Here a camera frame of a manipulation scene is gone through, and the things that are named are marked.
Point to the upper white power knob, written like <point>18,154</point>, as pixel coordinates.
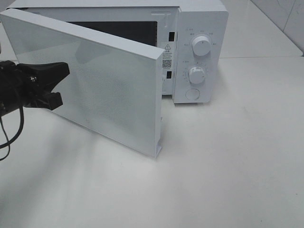
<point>201,45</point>

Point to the white microwave oven body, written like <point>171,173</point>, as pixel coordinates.
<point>151,22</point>

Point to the white microwave door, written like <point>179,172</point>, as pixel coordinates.
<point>115,85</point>

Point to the round white door button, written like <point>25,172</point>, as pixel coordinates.
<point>192,94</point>

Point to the lower white timer knob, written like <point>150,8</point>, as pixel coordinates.
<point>197,75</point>

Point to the white warning label sticker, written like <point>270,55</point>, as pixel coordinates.
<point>167,56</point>

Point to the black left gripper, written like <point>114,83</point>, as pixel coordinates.
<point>16,83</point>

